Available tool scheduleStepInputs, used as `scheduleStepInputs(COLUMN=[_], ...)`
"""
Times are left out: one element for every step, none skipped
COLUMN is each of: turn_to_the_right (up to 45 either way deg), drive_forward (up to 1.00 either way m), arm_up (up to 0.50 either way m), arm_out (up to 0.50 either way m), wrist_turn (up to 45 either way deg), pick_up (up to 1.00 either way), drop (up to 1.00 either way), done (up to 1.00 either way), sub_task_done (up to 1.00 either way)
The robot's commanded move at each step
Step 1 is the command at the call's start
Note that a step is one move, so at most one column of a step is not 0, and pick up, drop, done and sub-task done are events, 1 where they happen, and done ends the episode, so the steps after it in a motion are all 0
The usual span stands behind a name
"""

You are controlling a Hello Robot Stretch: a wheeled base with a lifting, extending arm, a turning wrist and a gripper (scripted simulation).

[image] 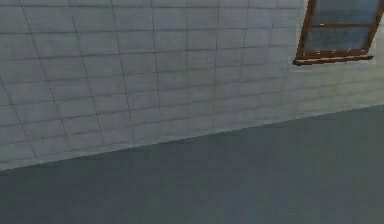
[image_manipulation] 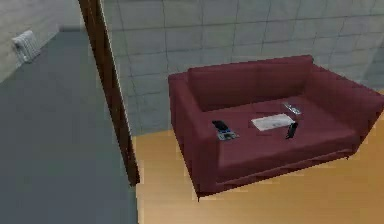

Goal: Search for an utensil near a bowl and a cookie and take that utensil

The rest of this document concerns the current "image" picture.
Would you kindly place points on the brown framed window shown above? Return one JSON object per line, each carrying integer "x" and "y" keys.
{"x": 336, "y": 36}

